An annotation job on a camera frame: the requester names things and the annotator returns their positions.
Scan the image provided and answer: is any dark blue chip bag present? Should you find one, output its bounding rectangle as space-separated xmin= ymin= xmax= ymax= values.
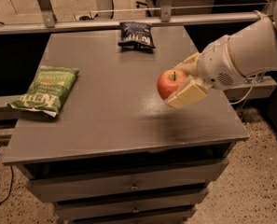
xmin=118 ymin=21 xmax=155 ymax=49

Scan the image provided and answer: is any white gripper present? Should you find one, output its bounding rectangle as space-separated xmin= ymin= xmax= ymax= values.
xmin=164 ymin=35 xmax=245 ymax=109

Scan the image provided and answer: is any green jalapeno chip bag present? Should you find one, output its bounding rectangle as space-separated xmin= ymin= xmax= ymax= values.
xmin=8 ymin=65 xmax=79 ymax=118

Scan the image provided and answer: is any grey drawer cabinet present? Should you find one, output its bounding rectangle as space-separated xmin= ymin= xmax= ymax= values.
xmin=3 ymin=27 xmax=248 ymax=224

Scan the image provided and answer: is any red apple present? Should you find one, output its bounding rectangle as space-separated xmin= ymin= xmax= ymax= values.
xmin=157 ymin=69 xmax=187 ymax=100

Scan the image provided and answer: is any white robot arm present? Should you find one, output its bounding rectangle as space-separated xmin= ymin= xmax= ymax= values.
xmin=165 ymin=0 xmax=277 ymax=109

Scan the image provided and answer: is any grey metal railing frame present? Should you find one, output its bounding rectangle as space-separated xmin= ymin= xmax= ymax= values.
xmin=0 ymin=0 xmax=260 ymax=34

